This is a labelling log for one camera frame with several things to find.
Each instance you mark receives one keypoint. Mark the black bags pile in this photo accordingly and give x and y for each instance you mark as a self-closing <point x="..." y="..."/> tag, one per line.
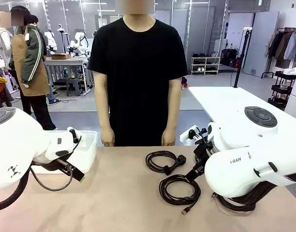
<point x="229" y="58"/>

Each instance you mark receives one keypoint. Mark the white cylindrical appliance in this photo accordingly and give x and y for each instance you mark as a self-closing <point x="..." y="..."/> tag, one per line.
<point x="295" y="96"/>

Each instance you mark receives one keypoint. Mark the figure in grey top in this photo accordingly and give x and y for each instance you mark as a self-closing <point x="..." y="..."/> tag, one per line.
<point x="4" y="46"/>

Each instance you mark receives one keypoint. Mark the black pole stand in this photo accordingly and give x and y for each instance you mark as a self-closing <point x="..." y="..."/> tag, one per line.
<point x="240" y="65"/>

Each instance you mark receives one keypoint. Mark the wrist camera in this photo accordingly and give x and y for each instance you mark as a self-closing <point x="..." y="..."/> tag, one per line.
<point x="186" y="136"/>
<point x="74" y="135"/>

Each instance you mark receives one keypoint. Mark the person in brown apron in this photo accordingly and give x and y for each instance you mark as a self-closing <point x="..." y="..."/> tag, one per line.
<point x="29" y="72"/>

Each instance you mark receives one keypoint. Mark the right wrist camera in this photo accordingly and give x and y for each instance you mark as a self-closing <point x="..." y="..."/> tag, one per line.
<point x="186" y="136"/>

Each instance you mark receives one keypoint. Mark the white background robot pair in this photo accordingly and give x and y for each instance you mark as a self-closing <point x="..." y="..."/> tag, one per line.
<point x="80" y="44"/>

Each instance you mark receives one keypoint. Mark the person in black t-shirt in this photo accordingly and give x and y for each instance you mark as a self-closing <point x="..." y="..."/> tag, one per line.
<point x="138" y="72"/>

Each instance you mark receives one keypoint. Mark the wooden shoe rack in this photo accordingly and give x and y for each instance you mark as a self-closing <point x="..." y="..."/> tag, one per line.
<point x="205" y="65"/>

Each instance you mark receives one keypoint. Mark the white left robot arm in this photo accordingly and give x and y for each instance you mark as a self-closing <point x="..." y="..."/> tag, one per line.
<point x="17" y="145"/>

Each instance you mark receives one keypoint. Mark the person's left hand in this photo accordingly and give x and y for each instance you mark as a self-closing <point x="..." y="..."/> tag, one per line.
<point x="168" y="137"/>

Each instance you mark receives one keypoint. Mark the person's right hand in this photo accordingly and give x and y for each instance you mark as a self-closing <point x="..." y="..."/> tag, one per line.
<point x="108" y="137"/>

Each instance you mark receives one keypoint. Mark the grey workbench table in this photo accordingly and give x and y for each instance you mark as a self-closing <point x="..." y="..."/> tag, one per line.
<point x="65" y="62"/>

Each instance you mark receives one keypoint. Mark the grey plastic stool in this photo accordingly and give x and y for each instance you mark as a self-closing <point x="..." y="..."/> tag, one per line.
<point x="73" y="87"/>

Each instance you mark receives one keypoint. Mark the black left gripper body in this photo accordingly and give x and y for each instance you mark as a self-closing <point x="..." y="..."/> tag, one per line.
<point x="51" y="165"/>

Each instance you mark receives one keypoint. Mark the person's right forearm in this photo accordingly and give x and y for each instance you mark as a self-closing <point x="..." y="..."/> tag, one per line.
<point x="103" y="113"/>

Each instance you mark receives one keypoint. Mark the coat rack with clothes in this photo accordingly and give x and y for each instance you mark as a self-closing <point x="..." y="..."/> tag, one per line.
<point x="281" y="46"/>

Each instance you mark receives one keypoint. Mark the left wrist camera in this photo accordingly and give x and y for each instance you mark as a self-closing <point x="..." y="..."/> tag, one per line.
<point x="74" y="135"/>

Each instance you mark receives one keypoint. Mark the white table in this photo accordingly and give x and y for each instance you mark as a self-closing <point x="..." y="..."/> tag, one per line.
<point x="223" y="101"/>

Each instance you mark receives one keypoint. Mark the black utility cart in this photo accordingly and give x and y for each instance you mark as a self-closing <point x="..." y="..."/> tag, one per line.
<point x="282" y="89"/>

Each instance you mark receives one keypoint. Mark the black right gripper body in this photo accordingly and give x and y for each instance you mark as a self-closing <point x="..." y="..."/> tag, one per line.
<point x="202" y="153"/>

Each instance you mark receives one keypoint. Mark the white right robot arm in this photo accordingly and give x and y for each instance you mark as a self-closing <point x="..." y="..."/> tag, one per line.
<point x="247" y="169"/>

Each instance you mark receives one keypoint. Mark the clear plastic storage bin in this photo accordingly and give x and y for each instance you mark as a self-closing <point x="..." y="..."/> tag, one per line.
<point x="87" y="154"/>

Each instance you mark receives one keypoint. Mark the person's left forearm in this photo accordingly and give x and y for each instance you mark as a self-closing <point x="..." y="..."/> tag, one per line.
<point x="172" y="113"/>

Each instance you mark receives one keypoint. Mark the cardboard box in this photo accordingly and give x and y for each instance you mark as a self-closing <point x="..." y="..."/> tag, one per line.
<point x="60" y="56"/>

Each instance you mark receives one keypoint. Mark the small white background robot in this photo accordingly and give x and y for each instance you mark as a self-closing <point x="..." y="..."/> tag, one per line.
<point x="51" y="41"/>

